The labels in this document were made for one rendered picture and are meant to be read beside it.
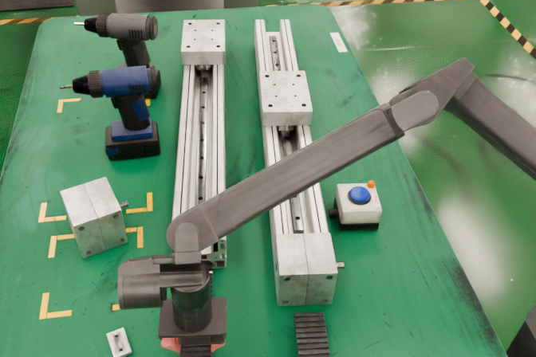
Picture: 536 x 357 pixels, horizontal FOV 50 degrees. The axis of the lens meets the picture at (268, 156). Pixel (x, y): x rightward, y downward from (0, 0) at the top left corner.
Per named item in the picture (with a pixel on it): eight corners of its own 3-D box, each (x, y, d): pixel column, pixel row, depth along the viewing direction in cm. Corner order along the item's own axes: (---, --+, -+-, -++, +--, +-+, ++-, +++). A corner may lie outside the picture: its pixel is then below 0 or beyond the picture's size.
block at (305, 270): (345, 304, 104) (352, 272, 97) (277, 307, 103) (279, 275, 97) (337, 264, 110) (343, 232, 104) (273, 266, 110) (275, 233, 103)
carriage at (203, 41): (226, 73, 147) (225, 50, 143) (183, 74, 146) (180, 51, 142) (225, 41, 159) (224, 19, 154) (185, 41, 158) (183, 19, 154)
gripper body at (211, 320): (162, 304, 91) (158, 276, 86) (226, 303, 91) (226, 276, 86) (158, 342, 86) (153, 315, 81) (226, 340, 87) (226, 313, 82)
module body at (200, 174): (226, 268, 109) (226, 239, 103) (173, 269, 108) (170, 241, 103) (223, 45, 168) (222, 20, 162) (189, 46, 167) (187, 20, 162)
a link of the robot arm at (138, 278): (199, 222, 78) (200, 218, 86) (112, 227, 77) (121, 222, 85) (202, 311, 77) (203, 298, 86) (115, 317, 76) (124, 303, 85)
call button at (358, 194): (370, 205, 115) (372, 198, 113) (350, 205, 114) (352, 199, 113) (366, 191, 118) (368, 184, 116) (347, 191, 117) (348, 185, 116)
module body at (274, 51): (325, 264, 110) (329, 236, 105) (273, 266, 110) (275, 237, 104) (288, 45, 169) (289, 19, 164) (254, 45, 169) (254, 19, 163)
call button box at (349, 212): (378, 230, 117) (383, 209, 113) (331, 232, 116) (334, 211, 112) (370, 202, 123) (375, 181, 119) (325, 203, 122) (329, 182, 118)
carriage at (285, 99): (310, 135, 130) (313, 111, 125) (262, 135, 129) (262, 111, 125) (302, 93, 142) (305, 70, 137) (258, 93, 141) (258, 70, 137)
